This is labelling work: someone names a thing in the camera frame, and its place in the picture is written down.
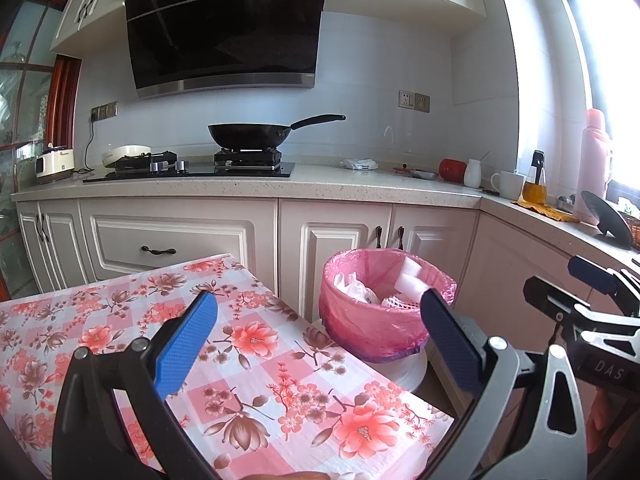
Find black round lid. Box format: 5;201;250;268
580;190;633;251

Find oil bottle with black top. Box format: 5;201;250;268
521;150;548;206

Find pink-lined waste bin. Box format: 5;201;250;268
319;248;458;396

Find black power cable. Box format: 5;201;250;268
75;119;97;175

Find wicker basket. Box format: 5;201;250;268
620;200;640;251

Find black wok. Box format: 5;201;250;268
207;113;347;151

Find yellow cloth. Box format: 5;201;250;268
517;200;581;223

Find black range hood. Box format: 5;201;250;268
125;0;332;100

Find white kitchen base cabinet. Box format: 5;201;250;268
11;160;640;441

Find white rice cooker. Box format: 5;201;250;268
35;146;76;185

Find black gas cooktop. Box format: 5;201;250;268
82;147;296;184

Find floral tablecloth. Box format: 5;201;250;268
0;254;456;480

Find person's right hand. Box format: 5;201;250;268
587;390;612;455

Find white mug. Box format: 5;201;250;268
490;170;526;200

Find window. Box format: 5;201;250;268
515;0;640;201

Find glass sliding door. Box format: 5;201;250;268
0;0;83;303

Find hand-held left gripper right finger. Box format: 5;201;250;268
405;287;590;480

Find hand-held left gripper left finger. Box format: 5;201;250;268
52;290;221;480

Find large white plastic bag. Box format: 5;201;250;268
334;271;385;306

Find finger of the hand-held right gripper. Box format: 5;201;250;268
522;275;640;347
567;255;640;311

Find pink thermos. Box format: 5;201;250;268
572;108;614;226

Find white foam block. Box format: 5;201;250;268
395;259;443;297

